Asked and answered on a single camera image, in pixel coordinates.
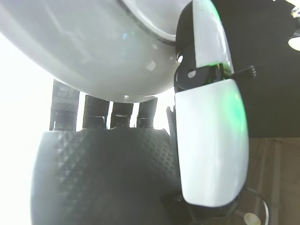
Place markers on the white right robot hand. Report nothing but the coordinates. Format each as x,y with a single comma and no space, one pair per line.
105,175

